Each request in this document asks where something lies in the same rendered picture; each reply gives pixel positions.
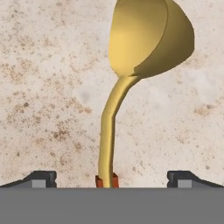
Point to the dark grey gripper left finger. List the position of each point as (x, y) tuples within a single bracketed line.
[(43, 176)]

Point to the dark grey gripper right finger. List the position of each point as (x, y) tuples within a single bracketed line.
[(180, 176)]

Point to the golden metal ladle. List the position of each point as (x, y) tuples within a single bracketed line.
[(137, 43)]

